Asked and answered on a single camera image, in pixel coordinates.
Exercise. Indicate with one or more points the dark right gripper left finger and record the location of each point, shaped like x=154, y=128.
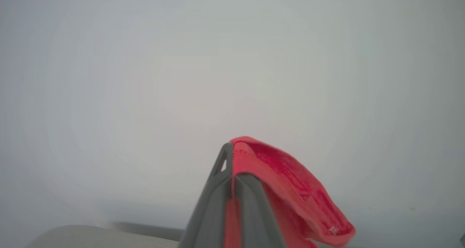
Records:
x=212, y=211

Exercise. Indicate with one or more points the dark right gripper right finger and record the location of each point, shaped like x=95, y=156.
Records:
x=258, y=215

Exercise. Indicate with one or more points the red white-striped shorts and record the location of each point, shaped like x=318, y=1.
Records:
x=290, y=182

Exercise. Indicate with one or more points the grey fabric sofa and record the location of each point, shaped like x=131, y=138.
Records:
x=91, y=239

